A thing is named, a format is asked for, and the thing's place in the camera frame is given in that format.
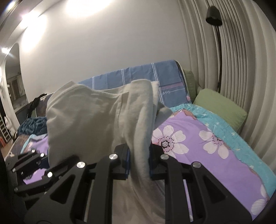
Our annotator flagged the purple floral bedsheet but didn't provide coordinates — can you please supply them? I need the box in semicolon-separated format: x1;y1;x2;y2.
21;103;276;222

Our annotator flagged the teal knitted blanket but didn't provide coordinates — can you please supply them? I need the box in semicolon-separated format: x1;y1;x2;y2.
17;116;48;136

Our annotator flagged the dark patterned pillow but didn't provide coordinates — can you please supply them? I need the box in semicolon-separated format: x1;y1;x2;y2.
35;93;53;117

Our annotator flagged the blue plaid pillow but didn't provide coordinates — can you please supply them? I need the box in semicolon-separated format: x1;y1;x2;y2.
79;60;191;108

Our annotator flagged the green pillow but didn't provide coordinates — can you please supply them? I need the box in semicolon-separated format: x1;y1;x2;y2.
183;70;248;131

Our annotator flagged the beige t-shirt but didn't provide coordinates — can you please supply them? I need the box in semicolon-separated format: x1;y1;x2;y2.
46;82;172;223

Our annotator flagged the arched wall mirror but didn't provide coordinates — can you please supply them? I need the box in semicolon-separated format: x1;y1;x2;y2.
5;43;28;113

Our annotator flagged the beige pleated curtain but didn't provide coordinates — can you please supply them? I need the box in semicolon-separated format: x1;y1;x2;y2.
178;1;275;170

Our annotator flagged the black bag on bed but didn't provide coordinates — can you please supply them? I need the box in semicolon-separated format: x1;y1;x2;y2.
27;93;47;119

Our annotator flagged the black floor lamp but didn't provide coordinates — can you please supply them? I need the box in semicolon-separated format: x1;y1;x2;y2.
205;5;223;93

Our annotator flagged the white cat figurine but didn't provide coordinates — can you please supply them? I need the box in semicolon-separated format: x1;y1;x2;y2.
4;116;12;130

